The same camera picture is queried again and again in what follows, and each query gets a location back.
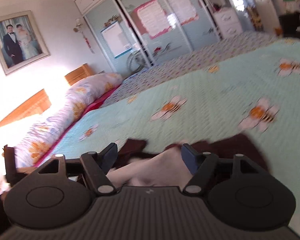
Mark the sliding door wardrobe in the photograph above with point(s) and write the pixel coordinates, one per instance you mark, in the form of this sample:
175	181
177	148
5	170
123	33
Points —
185	32

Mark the wooden chair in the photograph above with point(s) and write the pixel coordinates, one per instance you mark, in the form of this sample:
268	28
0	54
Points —
255	20

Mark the red hanging ornament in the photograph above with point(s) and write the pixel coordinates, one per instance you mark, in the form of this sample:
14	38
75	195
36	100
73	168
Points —
88	45

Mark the black armchair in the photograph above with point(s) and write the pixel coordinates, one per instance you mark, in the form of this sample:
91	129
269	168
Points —
292	26

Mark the pink bordered poster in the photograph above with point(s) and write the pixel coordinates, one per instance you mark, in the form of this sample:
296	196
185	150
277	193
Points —
151	18
181	5

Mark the pile of clothes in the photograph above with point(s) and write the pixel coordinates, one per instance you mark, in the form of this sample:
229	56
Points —
218	8

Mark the wooden headboard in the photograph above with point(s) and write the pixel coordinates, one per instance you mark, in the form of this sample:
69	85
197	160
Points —
27	106

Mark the maroon garment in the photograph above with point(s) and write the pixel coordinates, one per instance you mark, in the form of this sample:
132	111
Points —
222	145

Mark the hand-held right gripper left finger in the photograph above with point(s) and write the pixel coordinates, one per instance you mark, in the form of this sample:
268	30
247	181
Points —
110	156

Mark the white drawer cabinet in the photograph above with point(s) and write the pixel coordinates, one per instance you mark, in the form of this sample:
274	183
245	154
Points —
228	23

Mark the white door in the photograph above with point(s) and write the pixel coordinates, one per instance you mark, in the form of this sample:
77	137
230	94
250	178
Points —
262	2

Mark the framed wedding photo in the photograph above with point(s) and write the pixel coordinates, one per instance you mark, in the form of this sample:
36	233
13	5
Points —
17	42

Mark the bee printed green quilt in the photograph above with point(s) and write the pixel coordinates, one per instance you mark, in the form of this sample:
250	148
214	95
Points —
202	92

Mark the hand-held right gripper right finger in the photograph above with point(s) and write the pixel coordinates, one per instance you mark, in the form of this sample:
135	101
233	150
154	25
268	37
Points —
190	160

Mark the wall lamp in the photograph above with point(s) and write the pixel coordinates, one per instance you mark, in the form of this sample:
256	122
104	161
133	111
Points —
78	25

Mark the electric fan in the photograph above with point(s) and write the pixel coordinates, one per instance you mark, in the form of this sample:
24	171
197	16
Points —
137	61

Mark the blue bordered white chart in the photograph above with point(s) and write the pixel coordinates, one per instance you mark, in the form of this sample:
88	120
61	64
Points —
115	40

